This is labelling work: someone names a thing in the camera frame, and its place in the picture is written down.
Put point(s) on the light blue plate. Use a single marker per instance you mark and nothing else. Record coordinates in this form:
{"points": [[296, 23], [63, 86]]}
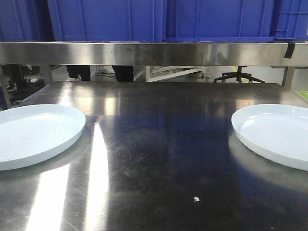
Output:
{"points": [[35, 133], [276, 132]]}

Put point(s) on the person's dark trouser legs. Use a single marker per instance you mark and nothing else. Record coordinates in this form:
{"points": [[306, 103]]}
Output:
{"points": [[123, 73]]}

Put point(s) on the black office chair base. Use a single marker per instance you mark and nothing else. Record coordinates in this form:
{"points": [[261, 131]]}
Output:
{"points": [[238, 74]]}

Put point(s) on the blue plastic crate center-right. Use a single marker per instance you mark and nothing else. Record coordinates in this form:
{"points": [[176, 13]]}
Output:
{"points": [[219, 20]]}

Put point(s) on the blue plastic crate center-left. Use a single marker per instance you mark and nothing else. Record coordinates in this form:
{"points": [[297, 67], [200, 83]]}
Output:
{"points": [[108, 20]]}

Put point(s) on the black tape strip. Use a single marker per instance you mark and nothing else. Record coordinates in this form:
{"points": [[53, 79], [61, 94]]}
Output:
{"points": [[289, 50]]}

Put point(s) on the green floor mat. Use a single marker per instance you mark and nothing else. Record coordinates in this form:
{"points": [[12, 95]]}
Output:
{"points": [[302, 93]]}

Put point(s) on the blue plastic crate far left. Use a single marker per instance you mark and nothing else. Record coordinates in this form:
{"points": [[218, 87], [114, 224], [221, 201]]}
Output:
{"points": [[25, 20]]}

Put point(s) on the blue plastic crate far right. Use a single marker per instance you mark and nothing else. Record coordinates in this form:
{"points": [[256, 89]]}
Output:
{"points": [[290, 20]]}

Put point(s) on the white metal frame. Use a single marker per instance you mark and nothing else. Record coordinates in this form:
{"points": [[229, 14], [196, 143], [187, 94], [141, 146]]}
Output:
{"points": [[157, 73]]}

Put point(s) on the stainless steel shelf rail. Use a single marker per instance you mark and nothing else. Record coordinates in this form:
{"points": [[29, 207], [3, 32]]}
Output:
{"points": [[130, 53]]}

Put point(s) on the steel shelf post left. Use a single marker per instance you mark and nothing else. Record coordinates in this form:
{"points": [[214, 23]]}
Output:
{"points": [[47, 74]]}

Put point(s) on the steel shelf post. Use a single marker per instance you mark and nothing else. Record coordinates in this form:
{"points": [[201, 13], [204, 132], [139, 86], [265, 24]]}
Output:
{"points": [[47, 74], [287, 78]]}

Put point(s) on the steel shelf post right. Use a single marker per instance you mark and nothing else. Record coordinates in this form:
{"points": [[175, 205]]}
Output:
{"points": [[287, 78]]}

